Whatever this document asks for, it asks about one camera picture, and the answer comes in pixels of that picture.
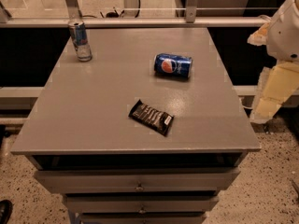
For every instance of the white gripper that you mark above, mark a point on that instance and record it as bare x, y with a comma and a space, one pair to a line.
284, 36

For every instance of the blue Pepsi can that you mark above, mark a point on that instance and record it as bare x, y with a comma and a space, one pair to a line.
173, 65

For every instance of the silver blue Red Bull can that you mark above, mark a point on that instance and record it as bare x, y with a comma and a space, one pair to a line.
80, 40

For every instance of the metal window railing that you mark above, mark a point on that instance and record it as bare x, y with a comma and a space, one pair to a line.
137, 13

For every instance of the black snack bar wrapper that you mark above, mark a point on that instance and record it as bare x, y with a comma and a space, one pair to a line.
158, 121

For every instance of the grey drawer cabinet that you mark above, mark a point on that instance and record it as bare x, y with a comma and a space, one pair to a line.
149, 131

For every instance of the black shoe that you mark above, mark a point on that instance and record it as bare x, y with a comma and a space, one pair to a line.
6, 208

